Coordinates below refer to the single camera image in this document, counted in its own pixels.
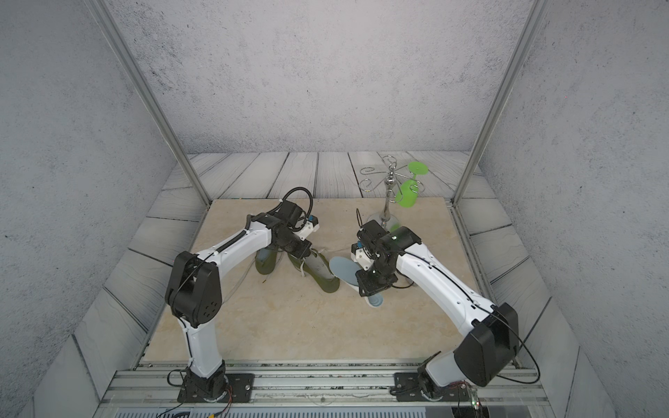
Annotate olive green shoe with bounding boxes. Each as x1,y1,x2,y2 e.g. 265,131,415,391
289,249,340,294
254,248,279,275

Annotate grey-blue insole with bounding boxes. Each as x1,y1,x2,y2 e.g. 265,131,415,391
329,256,384,308

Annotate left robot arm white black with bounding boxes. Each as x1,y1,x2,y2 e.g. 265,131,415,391
165,186,319,403

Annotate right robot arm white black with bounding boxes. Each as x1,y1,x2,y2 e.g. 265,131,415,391
351,220,525,402

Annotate green plastic wine glass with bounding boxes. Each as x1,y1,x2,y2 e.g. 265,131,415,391
395,161,429,208

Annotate chrome cup holder stand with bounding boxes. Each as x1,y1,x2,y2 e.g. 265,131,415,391
358,155,410,232

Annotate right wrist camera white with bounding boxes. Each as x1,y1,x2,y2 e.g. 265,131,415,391
351,241,374,271

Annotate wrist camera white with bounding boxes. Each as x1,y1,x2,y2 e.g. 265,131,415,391
295,215,320,240
351,241,374,271

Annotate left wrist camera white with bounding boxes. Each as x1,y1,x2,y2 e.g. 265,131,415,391
295,215,320,240

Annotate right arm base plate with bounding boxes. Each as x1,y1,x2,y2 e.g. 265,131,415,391
389,372,470,402

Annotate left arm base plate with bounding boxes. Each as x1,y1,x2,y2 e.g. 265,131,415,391
177,372,254,403

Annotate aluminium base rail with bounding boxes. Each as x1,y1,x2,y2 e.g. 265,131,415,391
95,360,554,417

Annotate right aluminium frame post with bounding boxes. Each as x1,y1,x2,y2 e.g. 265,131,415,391
451,0,551,207

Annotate aluminium frame post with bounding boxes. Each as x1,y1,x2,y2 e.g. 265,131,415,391
451,0,551,207
85,0,213,209

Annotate left aluminium frame post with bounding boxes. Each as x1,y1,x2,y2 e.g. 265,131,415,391
85,0,213,209

